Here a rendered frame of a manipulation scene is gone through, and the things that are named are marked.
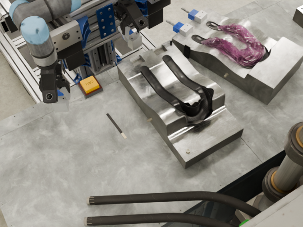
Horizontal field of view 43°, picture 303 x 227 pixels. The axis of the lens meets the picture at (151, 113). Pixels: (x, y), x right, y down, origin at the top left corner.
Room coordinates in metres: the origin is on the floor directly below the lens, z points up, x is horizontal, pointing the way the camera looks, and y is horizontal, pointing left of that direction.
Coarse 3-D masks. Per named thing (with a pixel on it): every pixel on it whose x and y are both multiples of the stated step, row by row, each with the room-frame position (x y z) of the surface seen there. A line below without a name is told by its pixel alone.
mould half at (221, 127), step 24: (168, 48) 1.11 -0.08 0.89; (120, 72) 1.00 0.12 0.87; (168, 72) 0.98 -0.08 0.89; (192, 72) 0.98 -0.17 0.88; (144, 96) 0.87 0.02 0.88; (192, 96) 0.82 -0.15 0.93; (216, 96) 0.82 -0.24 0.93; (168, 120) 0.72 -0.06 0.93; (216, 120) 0.76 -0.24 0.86; (168, 144) 0.69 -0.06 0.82; (192, 144) 0.66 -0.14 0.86; (216, 144) 0.66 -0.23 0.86
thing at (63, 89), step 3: (60, 87) 0.82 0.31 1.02; (63, 87) 0.82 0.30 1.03; (60, 90) 0.82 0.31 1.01; (63, 90) 0.82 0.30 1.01; (66, 90) 0.82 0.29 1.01; (63, 93) 0.82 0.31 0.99; (66, 93) 0.82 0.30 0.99; (69, 93) 0.82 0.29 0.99; (66, 96) 0.82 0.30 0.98; (69, 96) 0.82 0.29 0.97; (66, 99) 0.82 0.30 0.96; (69, 99) 0.83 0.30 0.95
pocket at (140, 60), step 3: (138, 57) 1.08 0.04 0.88; (141, 57) 1.07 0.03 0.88; (132, 60) 1.06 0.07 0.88; (135, 60) 1.06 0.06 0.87; (138, 60) 1.07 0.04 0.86; (141, 60) 1.07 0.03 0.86; (144, 60) 1.05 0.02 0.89; (132, 63) 1.06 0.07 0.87; (135, 63) 1.06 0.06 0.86; (138, 63) 1.06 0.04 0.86
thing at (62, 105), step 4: (60, 92) 0.86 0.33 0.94; (60, 96) 0.83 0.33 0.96; (60, 100) 0.82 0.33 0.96; (64, 100) 0.82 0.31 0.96; (52, 104) 0.80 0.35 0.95; (56, 104) 0.80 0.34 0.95; (60, 104) 0.80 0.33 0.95; (64, 104) 0.80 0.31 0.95; (68, 104) 0.82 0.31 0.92; (56, 108) 0.80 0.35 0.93; (60, 108) 0.80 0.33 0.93; (64, 108) 0.80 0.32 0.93; (68, 108) 0.81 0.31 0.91; (56, 112) 0.80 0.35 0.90
